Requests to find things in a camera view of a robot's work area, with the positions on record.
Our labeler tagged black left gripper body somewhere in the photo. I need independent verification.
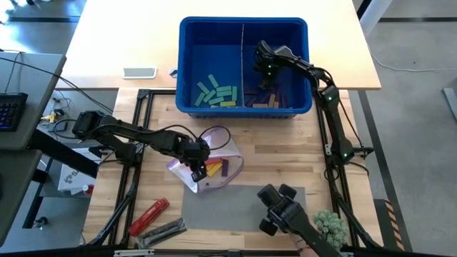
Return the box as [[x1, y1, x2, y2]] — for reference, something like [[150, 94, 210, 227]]
[[178, 137, 211, 183]]

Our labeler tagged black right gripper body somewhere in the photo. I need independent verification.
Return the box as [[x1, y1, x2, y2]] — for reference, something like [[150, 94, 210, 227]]
[[253, 40, 283, 91]]

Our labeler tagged yellow wooden block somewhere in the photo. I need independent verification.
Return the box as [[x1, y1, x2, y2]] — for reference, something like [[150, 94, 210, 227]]
[[206, 162, 224, 178]]

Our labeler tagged blue plastic bin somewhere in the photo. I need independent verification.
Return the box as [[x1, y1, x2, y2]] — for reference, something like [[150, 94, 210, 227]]
[[176, 16, 313, 119]]

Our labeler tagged long grey slotted divider board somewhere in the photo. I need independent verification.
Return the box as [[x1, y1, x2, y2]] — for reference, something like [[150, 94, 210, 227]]
[[181, 184, 307, 232]]

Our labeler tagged red plastic tool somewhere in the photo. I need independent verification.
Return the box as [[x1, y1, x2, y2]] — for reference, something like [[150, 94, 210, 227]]
[[127, 198, 171, 238]]

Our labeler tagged dark grey elongated tool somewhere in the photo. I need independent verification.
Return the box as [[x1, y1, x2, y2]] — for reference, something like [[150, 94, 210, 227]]
[[136, 217, 189, 250]]

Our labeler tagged white smartphone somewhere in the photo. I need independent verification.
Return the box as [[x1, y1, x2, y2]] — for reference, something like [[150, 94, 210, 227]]
[[121, 66, 159, 80]]

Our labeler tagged white mesh chair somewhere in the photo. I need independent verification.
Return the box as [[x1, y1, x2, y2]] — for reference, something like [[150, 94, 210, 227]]
[[356, 0, 393, 36]]

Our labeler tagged white printed paper box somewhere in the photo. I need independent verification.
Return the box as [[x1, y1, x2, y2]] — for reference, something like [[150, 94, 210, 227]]
[[56, 146, 96, 196]]

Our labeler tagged black desk support beam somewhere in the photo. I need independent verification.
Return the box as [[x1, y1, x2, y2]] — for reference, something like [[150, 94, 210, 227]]
[[26, 128, 101, 179]]

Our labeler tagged light wooden desk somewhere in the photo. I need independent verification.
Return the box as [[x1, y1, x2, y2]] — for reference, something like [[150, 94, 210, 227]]
[[55, 0, 382, 91]]

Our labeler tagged small black electronics box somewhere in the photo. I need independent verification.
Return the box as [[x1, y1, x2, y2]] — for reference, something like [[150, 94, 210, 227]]
[[46, 121, 69, 133]]

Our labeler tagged person's right hand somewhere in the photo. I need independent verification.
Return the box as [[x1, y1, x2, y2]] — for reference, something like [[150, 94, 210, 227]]
[[295, 233, 319, 257]]

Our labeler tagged green artificial plant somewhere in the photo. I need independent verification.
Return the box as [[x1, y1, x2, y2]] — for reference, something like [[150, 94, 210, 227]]
[[313, 209, 349, 251]]

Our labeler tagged black caster wheel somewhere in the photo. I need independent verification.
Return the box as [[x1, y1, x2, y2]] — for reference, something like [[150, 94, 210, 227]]
[[32, 216, 49, 230]]

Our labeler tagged grey side desk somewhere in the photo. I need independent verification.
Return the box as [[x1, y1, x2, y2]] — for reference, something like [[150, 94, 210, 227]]
[[0, 51, 68, 247]]

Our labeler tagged black keyboard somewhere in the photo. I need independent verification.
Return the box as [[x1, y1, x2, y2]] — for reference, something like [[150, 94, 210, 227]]
[[0, 91, 29, 133]]

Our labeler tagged grey metal floor bar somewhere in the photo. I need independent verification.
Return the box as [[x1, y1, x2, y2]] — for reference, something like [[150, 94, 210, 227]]
[[442, 87, 457, 122]]

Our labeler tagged orange black hazard striped plate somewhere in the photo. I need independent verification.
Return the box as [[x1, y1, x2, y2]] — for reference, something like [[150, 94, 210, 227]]
[[373, 198, 407, 252]]

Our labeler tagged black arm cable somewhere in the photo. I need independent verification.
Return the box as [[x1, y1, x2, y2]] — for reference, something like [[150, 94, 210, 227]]
[[153, 124, 232, 151]]

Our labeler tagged white floor cable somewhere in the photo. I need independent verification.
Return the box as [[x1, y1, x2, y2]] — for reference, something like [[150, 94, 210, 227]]
[[370, 52, 457, 74]]

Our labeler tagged yellow cable connector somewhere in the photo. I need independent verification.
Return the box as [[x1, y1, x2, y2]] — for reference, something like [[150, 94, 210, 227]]
[[40, 110, 59, 125]]

